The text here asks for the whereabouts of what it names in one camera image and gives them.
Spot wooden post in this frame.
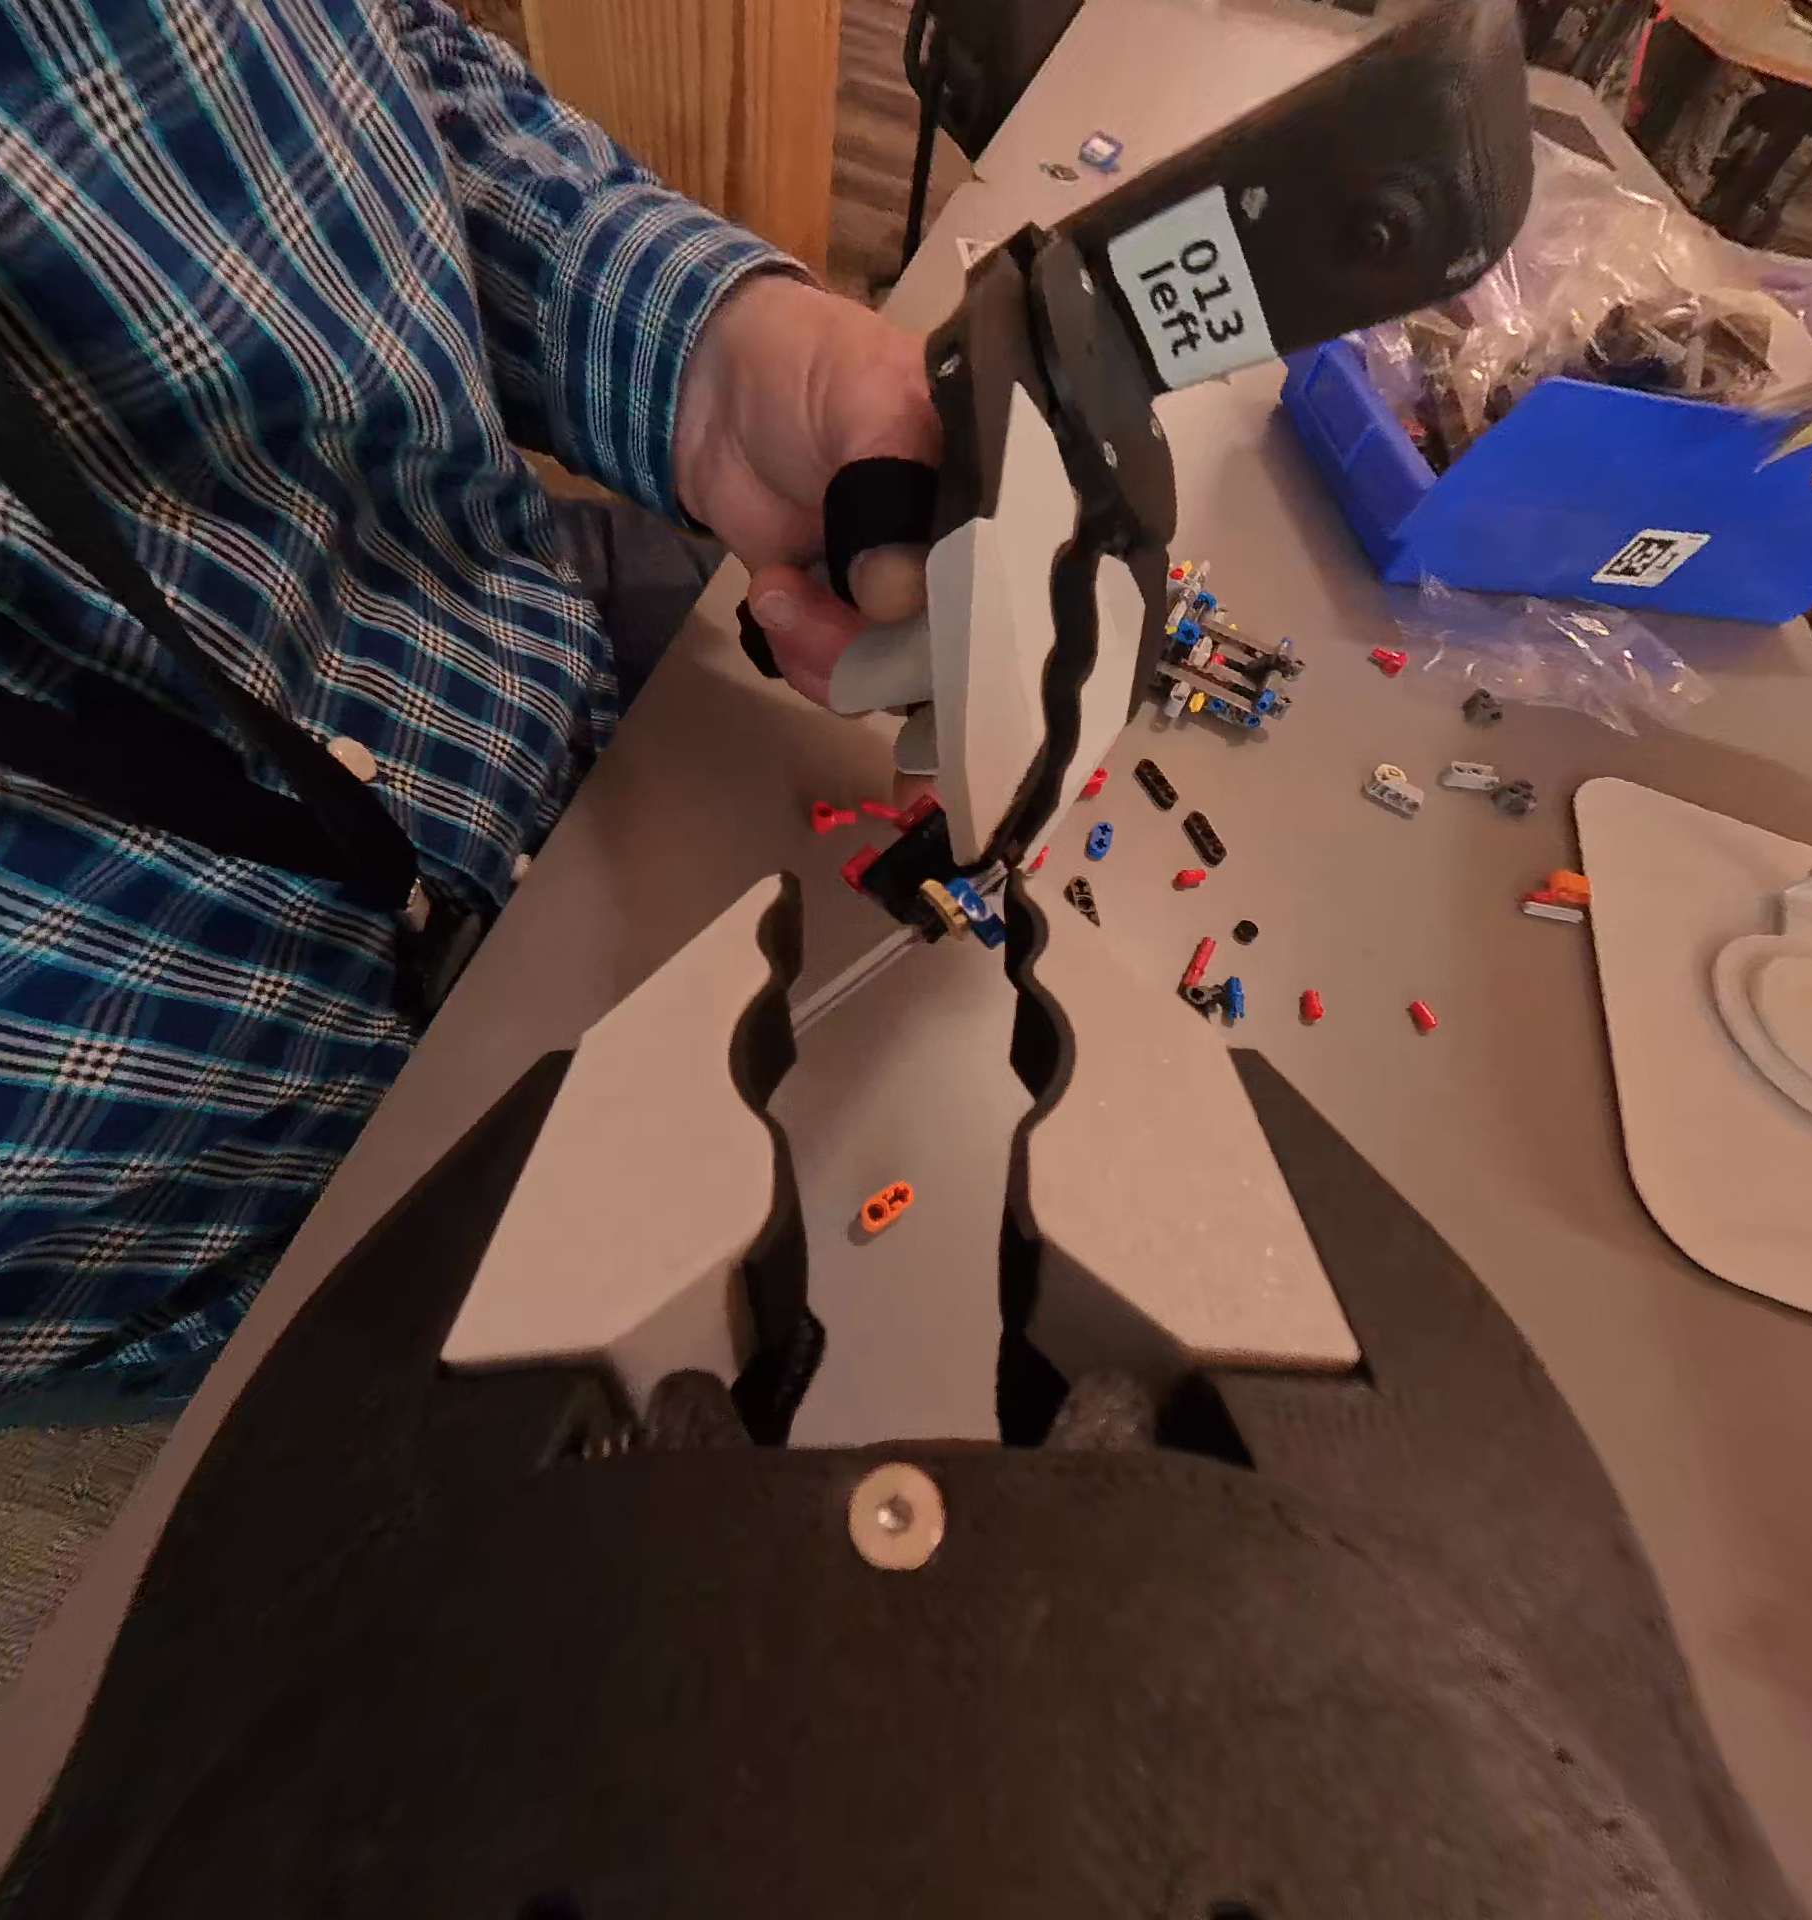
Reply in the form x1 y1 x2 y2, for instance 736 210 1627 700
524 0 839 279

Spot empty clear plastic bag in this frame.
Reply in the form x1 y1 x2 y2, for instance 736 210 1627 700
1393 575 1710 737

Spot small black lego assembly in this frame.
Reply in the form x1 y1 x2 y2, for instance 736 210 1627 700
789 801 1012 1037

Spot person's left hand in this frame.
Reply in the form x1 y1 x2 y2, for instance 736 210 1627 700
671 285 949 714

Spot person's plaid shirt torso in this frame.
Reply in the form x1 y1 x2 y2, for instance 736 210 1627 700
0 0 729 1427

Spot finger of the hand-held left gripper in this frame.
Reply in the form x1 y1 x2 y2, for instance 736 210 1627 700
1001 537 1153 874
921 392 1088 873

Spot person's left forearm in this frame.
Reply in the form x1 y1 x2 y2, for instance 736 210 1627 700
396 0 833 520

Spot blue plastic bin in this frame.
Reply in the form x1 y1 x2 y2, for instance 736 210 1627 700
1278 335 1812 628

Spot black shoulder strap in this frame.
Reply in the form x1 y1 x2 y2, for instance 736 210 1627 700
0 277 489 1037

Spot clear plastic parts bags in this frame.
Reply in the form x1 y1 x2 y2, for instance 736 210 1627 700
1357 136 1812 482

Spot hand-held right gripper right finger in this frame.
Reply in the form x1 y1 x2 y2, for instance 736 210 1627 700
993 877 1363 1449

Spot dark wooden table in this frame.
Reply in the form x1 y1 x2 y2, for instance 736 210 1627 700
1597 0 1812 243

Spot grey lego frame assembly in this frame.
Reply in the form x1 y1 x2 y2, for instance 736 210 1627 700
1153 557 1311 735

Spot book stand with white base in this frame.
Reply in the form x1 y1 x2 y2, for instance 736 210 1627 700
1574 773 1812 1337

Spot black chair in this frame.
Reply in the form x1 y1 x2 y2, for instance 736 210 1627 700
898 0 1088 272

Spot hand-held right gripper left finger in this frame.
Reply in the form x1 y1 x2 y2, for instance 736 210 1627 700
438 873 831 1449

